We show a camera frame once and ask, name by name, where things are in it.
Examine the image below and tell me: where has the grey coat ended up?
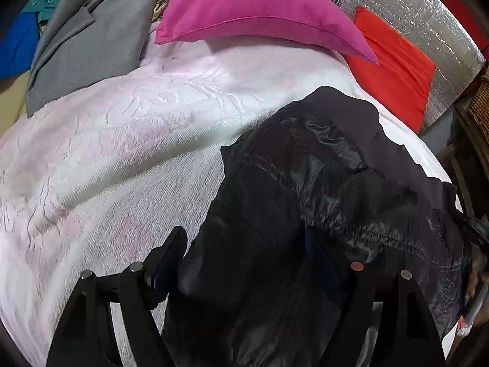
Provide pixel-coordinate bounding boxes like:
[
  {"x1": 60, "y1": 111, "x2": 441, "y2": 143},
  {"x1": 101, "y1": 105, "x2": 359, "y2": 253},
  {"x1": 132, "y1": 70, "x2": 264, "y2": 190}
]
[{"x1": 26, "y1": 0, "x2": 169, "y2": 119}]

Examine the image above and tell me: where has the black puffer jacket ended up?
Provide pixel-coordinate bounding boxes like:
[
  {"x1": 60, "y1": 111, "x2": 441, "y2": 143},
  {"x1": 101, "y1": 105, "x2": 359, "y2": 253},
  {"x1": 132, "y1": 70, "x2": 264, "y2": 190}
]
[{"x1": 160, "y1": 86, "x2": 474, "y2": 367}]

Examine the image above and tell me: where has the magenta pillow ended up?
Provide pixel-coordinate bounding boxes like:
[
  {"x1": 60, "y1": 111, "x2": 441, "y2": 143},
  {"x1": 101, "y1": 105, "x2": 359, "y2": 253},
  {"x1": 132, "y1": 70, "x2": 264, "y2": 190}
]
[{"x1": 155, "y1": 0, "x2": 380, "y2": 65}]

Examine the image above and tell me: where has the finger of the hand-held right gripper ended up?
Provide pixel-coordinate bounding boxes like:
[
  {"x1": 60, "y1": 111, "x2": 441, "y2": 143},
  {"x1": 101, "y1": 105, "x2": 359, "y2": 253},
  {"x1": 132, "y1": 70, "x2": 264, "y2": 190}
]
[{"x1": 460, "y1": 214, "x2": 489, "y2": 246}]

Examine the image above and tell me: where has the silver foil insulation mat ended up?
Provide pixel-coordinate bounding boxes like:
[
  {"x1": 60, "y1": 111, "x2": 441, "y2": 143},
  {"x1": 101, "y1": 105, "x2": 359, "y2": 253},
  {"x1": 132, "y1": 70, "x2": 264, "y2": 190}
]
[{"x1": 317, "y1": 0, "x2": 487, "y2": 128}]

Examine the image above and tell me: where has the white pink blanket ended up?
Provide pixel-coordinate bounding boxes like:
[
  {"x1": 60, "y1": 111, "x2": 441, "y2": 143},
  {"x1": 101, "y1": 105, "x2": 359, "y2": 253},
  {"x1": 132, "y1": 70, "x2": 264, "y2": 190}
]
[{"x1": 0, "y1": 38, "x2": 465, "y2": 367}]

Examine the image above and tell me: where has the wooden table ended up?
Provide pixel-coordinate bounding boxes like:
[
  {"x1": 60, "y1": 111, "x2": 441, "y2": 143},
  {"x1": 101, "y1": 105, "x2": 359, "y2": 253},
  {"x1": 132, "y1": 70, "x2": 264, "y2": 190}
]
[{"x1": 439, "y1": 99, "x2": 489, "y2": 218}]

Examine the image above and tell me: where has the blue jacket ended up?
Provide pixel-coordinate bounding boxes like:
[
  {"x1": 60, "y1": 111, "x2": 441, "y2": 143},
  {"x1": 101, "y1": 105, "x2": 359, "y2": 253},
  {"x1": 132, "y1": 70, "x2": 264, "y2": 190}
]
[{"x1": 0, "y1": 11, "x2": 41, "y2": 79}]

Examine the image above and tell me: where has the red pillow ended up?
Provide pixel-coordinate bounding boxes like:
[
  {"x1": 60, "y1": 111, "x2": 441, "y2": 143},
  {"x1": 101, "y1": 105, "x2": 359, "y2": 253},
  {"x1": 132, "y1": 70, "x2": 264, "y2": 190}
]
[{"x1": 344, "y1": 6, "x2": 437, "y2": 132}]

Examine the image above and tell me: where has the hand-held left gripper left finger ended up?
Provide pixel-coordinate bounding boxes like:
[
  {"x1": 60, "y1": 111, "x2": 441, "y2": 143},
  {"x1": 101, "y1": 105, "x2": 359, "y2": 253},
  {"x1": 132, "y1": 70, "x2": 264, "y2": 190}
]
[{"x1": 46, "y1": 225, "x2": 189, "y2": 367}]

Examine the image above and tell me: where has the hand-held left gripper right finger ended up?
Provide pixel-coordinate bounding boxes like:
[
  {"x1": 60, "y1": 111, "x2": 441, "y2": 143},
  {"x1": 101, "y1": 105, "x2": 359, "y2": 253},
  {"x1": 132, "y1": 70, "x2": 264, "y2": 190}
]
[{"x1": 303, "y1": 226, "x2": 447, "y2": 367}]

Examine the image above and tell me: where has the wicker basket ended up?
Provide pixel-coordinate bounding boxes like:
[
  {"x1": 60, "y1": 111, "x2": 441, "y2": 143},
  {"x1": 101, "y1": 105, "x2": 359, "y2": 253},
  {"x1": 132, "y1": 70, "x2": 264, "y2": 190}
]
[{"x1": 468, "y1": 78, "x2": 489, "y2": 142}]

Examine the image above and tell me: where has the cream sofa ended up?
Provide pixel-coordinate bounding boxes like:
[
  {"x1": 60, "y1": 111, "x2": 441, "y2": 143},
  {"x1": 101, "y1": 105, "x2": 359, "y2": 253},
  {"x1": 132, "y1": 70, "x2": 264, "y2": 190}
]
[{"x1": 0, "y1": 71, "x2": 31, "y2": 92}]

